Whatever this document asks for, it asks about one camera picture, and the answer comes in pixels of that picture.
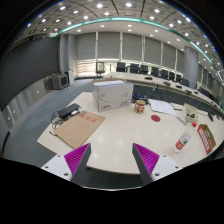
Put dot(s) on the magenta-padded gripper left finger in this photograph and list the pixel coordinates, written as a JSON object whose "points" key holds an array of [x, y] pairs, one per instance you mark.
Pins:
{"points": [[77, 160]]}

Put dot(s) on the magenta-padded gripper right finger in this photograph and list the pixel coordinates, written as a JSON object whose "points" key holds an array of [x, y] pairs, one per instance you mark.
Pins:
{"points": [[148, 160]]}

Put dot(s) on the clear red-capped water bottle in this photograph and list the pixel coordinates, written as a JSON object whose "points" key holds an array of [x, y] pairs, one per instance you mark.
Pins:
{"points": [[182, 140]]}

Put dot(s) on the flat brown cardboard sheet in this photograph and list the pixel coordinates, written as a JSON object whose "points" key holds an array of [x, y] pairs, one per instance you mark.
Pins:
{"points": [[78, 129]]}

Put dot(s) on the flat round red coaster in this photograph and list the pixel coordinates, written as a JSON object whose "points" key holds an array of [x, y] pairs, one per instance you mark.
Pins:
{"points": [[155, 118]]}

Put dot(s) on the black flat device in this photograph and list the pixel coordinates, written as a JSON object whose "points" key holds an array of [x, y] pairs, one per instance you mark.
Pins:
{"points": [[69, 110]]}

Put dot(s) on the red floral mug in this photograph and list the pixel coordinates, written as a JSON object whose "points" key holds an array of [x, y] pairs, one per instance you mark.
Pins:
{"points": [[139, 107]]}

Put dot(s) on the white printed paper sheet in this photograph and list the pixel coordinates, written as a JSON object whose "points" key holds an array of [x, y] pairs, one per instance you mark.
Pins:
{"points": [[161, 106]]}

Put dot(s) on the red-labelled cardboard box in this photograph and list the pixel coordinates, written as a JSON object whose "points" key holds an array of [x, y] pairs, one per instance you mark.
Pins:
{"points": [[204, 138]]}

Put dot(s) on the white paper carton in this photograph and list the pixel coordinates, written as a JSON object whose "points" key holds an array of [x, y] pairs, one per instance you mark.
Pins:
{"points": [[111, 96]]}

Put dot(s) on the long curved conference desk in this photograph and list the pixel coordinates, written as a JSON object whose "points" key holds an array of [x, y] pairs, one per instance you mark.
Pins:
{"points": [[146, 83]]}

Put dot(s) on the grey television set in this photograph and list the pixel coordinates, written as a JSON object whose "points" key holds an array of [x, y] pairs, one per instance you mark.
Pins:
{"points": [[60, 81]]}

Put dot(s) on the black office chairs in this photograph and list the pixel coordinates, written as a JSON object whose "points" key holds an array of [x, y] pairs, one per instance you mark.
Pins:
{"points": [[135, 68]]}

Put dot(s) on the ceiling lights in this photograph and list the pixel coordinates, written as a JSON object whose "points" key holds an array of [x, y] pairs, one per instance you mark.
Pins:
{"points": [[99, 5]]}

